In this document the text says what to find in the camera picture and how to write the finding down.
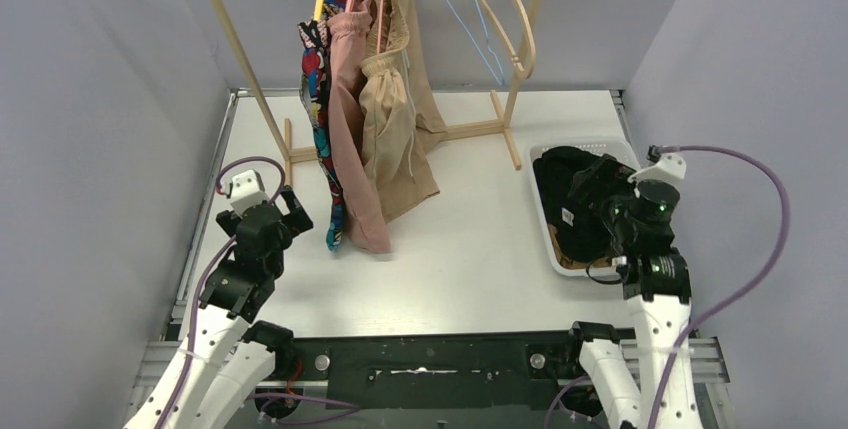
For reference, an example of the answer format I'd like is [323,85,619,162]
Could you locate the black shorts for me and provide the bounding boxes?
[533,146,635,268]

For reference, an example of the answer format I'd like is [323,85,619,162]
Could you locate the tan brown shorts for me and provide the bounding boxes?
[552,241,611,271]

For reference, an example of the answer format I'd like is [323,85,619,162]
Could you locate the beige wooden hanger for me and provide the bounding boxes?
[471,0,537,85]

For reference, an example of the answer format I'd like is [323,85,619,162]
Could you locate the beige shorts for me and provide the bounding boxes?
[359,0,447,222]

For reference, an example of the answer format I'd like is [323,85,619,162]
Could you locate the blue hanger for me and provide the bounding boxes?
[444,0,506,87]

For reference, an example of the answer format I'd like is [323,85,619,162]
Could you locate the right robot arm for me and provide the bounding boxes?
[562,155,703,428]

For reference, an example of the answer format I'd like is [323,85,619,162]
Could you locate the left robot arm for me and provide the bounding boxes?
[125,185,313,428]

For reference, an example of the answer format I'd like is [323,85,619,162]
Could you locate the colourful comic print shorts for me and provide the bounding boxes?
[297,0,346,251]

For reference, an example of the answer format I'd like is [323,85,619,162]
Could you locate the pink shorts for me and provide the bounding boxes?
[327,0,390,254]

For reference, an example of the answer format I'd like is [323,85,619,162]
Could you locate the white plastic basket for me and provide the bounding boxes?
[522,136,641,279]

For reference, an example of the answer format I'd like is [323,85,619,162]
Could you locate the wooden clothes rack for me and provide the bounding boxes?
[209,0,542,171]

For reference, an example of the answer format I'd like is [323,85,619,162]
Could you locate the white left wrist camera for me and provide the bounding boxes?
[227,169,269,216]

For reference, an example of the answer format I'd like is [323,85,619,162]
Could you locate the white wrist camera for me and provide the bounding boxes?
[628,153,687,186]
[227,169,269,216]

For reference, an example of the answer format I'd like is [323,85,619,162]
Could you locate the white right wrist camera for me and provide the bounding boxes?
[628,153,687,186]

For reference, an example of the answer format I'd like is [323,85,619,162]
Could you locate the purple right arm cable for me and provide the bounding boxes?
[543,144,792,429]

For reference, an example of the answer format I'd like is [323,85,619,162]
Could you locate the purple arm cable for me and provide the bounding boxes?
[543,144,792,429]
[152,155,362,429]

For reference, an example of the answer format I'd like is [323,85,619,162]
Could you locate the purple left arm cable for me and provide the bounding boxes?
[152,155,362,429]

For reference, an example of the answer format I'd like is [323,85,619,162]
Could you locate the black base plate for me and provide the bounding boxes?
[287,330,602,416]

